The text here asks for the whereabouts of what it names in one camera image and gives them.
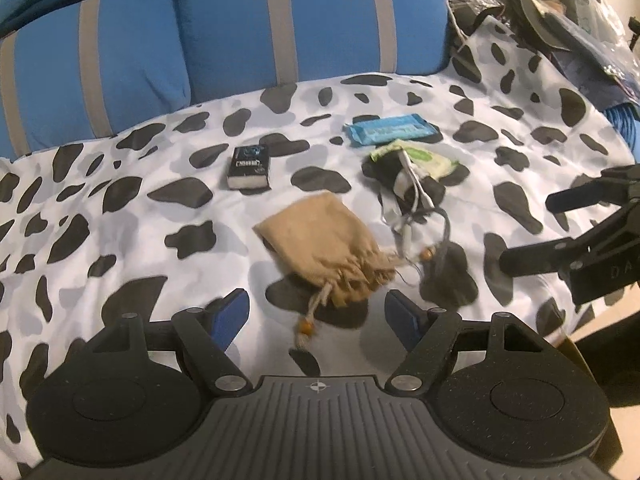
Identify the cow print blanket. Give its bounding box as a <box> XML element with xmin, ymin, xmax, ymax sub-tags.
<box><xmin>0</xmin><ymin>15</ymin><xmax>636</xmax><ymax>466</ymax></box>

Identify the olive dark bag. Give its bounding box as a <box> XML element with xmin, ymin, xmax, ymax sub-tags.
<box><xmin>502</xmin><ymin>0</ymin><xmax>601</xmax><ymax>53</ymax></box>

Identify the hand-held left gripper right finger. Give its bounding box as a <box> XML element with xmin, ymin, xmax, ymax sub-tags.
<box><xmin>384</xmin><ymin>289</ymin><xmax>551</xmax><ymax>397</ymax></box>

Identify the small black box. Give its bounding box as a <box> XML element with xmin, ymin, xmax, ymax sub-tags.
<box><xmin>226</xmin><ymin>144</ymin><xmax>271</xmax><ymax>192</ymax></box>

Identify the dark blue cloth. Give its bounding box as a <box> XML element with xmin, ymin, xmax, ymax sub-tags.
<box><xmin>550</xmin><ymin>10</ymin><xmax>640</xmax><ymax>111</ymax></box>

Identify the green wipes packet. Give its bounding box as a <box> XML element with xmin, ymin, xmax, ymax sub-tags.
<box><xmin>370</xmin><ymin>140</ymin><xmax>461</xmax><ymax>181</ymax></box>

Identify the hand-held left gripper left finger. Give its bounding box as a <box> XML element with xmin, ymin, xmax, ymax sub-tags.
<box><xmin>117</xmin><ymin>288</ymin><xmax>251</xmax><ymax>399</ymax></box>

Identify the blue pillow with grey stripes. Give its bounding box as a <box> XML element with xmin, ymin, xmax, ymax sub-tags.
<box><xmin>0</xmin><ymin>0</ymin><xmax>193</xmax><ymax>161</ymax></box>
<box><xmin>177</xmin><ymin>0</ymin><xmax>451</xmax><ymax>106</ymax></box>

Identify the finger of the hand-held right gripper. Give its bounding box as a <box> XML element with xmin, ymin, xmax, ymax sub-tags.
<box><xmin>545</xmin><ymin>164</ymin><xmax>640</xmax><ymax>214</ymax></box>
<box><xmin>500</xmin><ymin>200</ymin><xmax>640</xmax><ymax>280</ymax></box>

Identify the blue ribbed mat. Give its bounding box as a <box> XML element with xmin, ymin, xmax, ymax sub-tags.
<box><xmin>605</xmin><ymin>104</ymin><xmax>640</xmax><ymax>153</ymax></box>

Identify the tan drawstring pouch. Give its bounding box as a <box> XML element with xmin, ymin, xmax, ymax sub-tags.
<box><xmin>252</xmin><ymin>191</ymin><xmax>401</xmax><ymax>356</ymax></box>

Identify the blue wipes packet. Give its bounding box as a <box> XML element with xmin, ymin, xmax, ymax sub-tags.
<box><xmin>343</xmin><ymin>114</ymin><xmax>441</xmax><ymax>148</ymax></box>

